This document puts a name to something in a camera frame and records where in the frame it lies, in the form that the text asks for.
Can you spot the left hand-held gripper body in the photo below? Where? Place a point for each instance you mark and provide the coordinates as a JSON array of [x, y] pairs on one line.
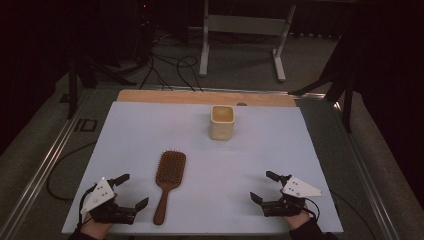
[[100, 195]]

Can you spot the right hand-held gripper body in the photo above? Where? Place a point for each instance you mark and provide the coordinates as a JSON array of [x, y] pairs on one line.
[[298, 189]]

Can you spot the wooden paddle hairbrush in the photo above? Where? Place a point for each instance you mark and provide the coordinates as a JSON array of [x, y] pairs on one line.
[[170, 170]]

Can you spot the cream square cup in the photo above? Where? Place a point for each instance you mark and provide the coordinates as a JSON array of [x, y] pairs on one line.
[[221, 128]]

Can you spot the person's right hand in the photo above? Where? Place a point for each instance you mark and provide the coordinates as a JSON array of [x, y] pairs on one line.
[[296, 221]]

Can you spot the person's left hand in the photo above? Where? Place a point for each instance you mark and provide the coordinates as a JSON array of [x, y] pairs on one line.
[[96, 230]]

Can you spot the white table mat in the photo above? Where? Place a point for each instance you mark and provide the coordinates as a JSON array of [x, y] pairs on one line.
[[216, 206]]

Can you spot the aluminium floor rail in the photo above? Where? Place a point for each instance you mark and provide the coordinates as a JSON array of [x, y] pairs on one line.
[[40, 173], [370, 186]]

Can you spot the white metal stand frame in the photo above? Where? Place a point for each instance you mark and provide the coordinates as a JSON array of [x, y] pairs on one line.
[[245, 25]]

